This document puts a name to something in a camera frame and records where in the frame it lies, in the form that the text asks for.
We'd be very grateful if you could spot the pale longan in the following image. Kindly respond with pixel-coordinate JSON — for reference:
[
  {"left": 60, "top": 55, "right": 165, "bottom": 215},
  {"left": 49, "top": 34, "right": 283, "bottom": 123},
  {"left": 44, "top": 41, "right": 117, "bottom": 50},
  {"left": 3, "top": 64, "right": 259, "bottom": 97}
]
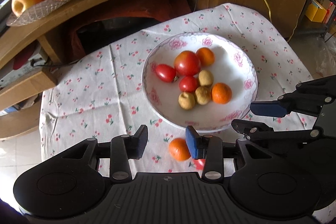
[{"left": 198, "top": 70, "right": 214, "bottom": 87}]

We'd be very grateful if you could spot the red cherry tomato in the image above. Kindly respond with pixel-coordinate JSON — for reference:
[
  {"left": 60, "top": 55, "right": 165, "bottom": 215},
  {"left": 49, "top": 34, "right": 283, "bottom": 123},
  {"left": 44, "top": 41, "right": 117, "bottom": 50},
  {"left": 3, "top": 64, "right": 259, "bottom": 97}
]
[
  {"left": 193, "top": 159, "right": 206, "bottom": 170},
  {"left": 155, "top": 64, "right": 178, "bottom": 83},
  {"left": 179, "top": 76, "right": 199, "bottom": 93}
]

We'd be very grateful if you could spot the white floral bowl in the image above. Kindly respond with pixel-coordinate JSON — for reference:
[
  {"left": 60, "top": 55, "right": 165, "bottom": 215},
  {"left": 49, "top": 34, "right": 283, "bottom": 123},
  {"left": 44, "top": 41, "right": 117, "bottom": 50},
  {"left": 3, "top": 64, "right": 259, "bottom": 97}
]
[{"left": 142, "top": 33, "right": 258, "bottom": 133}]

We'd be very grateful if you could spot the small orange tomato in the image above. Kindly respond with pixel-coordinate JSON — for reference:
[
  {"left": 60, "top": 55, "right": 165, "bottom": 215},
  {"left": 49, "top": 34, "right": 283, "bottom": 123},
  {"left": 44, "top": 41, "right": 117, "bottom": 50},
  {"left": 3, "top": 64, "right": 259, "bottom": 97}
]
[{"left": 168, "top": 138, "right": 191, "bottom": 161}]

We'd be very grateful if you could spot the large orange-red tomato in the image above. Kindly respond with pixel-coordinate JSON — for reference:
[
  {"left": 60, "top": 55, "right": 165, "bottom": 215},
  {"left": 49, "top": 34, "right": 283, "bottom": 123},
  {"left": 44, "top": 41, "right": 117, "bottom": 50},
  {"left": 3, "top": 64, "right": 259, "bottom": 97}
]
[{"left": 174, "top": 51, "right": 201, "bottom": 76}]

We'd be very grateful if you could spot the mandarin orange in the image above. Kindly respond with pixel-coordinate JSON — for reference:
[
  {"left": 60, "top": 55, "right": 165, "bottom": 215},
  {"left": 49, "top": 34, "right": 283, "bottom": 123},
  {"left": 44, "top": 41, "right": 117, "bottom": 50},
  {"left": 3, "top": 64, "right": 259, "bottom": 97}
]
[
  {"left": 211, "top": 83, "right": 232, "bottom": 104},
  {"left": 196, "top": 47, "right": 215, "bottom": 67}
]

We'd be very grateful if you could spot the yellow box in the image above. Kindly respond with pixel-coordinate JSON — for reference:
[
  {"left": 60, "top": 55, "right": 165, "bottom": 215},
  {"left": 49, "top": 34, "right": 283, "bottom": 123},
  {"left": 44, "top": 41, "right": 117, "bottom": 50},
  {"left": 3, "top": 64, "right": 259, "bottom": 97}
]
[{"left": 305, "top": 0, "right": 331, "bottom": 23}]

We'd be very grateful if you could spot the wooden tv stand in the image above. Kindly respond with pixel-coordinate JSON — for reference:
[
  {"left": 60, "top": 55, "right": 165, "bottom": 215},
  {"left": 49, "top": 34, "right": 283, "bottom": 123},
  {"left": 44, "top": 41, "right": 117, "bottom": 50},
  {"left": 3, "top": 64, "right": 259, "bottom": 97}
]
[{"left": 0, "top": 0, "right": 309, "bottom": 140}]

